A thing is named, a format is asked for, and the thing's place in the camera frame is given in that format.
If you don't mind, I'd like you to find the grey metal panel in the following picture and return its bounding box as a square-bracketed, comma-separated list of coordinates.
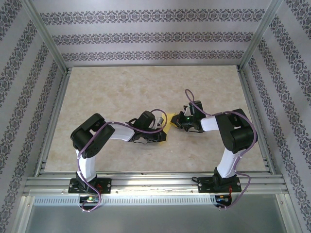
[18, 195, 294, 233]

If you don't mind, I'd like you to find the slotted cable duct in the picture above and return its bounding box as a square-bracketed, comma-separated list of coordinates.
[34, 195, 217, 205]

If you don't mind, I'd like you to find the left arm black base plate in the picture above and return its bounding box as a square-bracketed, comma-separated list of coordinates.
[69, 178, 112, 194]

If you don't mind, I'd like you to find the aluminium corner post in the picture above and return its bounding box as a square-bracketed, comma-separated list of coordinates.
[239, 0, 285, 71]
[20, 0, 69, 72]

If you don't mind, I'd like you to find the aluminium side rail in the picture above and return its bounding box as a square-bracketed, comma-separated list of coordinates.
[35, 67, 71, 176]
[237, 67, 276, 174]

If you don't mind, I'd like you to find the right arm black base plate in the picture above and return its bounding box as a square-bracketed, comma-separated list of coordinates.
[197, 176, 242, 194]

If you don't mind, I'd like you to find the yellow paper sheet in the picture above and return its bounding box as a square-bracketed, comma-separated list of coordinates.
[160, 112, 180, 147]

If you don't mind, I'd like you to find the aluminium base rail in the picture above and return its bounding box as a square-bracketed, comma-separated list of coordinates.
[24, 172, 289, 195]

